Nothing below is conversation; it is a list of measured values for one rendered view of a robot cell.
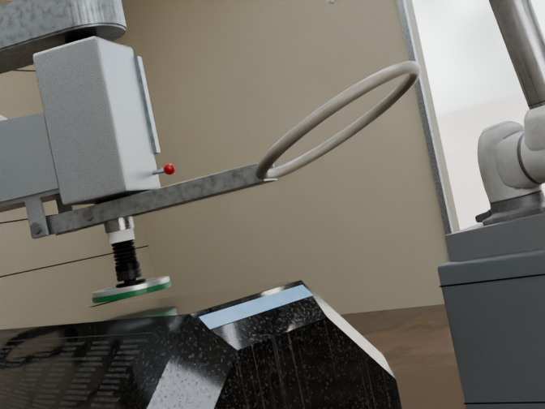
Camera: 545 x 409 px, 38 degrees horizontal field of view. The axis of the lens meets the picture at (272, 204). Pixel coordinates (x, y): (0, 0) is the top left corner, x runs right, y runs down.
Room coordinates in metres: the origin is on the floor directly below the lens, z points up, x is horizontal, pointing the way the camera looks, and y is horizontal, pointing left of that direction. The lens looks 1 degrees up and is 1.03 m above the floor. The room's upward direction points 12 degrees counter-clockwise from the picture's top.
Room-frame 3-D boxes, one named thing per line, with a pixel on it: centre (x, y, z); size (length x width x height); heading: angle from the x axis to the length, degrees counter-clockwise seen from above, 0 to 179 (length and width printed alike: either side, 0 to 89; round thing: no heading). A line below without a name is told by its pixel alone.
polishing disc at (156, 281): (2.16, 0.43, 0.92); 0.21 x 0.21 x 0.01
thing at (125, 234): (2.16, 0.43, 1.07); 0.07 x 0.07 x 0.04
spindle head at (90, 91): (2.19, 0.50, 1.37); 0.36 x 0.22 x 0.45; 73
